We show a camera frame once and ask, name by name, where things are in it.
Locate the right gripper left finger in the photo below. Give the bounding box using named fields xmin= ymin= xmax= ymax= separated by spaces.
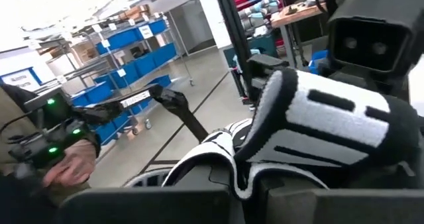
xmin=59 ymin=164 xmax=246 ymax=224

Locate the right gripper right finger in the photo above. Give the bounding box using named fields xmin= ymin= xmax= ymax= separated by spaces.
xmin=260 ymin=179 xmax=424 ymax=224

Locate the black and white sock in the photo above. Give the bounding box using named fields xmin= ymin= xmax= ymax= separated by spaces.
xmin=124 ymin=67 xmax=422 ymax=201

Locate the person's hand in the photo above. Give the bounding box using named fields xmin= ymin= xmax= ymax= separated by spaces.
xmin=42 ymin=139 xmax=97 ymax=188

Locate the wooden top workbench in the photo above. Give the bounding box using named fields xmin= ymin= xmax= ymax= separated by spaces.
xmin=270 ymin=0 xmax=329 ymax=69

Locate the teal cabinet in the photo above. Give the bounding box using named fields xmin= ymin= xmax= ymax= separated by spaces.
xmin=223 ymin=34 xmax=279 ymax=69

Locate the metal rack with blue bins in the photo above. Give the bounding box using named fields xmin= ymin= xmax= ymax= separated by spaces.
xmin=49 ymin=15 xmax=196 ymax=135

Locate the person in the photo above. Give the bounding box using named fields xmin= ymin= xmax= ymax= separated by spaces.
xmin=0 ymin=83 xmax=102 ymax=224

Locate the white sign with blue border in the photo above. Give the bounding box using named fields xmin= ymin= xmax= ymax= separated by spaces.
xmin=0 ymin=66 xmax=43 ymax=91

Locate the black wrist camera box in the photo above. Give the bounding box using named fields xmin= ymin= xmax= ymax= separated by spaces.
xmin=326 ymin=0 xmax=424 ymax=78

